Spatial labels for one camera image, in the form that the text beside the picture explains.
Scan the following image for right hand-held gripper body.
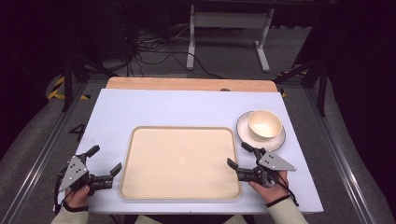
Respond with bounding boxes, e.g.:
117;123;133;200
236;150;298;189

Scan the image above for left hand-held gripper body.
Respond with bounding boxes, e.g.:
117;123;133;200
56;153;114;198

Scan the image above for person's left hand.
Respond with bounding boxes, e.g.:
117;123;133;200
64;186;92;209

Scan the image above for person's right hand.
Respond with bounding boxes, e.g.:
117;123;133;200
247;170;291;205

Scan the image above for white round plate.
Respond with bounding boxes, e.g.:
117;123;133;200
235;110;287;153

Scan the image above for cream bowl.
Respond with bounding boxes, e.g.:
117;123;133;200
247;108;284;140

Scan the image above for beige rectangular tray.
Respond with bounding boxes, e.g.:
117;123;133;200
119;125;243;201

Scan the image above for yellow black floor tape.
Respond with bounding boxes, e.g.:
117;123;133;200
47;76;92;102
277;70;310;99

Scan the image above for black tripod stand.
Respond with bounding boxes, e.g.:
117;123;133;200
46;50;120;114
273;52;330;119

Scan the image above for white table mat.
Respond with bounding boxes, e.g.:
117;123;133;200
64;88;324;216

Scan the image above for wooden board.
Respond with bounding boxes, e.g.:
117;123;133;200
105;76;279;93

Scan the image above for white metal stand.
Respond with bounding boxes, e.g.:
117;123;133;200
185;4;276;74

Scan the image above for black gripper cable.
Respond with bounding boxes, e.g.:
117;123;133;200
53;173;64;217
270;173;301;208

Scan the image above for metal floor rail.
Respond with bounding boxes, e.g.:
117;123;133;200
0;79;92;224
303;86;376;224

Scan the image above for black wrist strap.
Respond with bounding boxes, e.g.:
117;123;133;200
61;201;90;214
264;193;292;209

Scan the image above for black floor cables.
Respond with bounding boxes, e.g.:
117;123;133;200
126;23;224;79

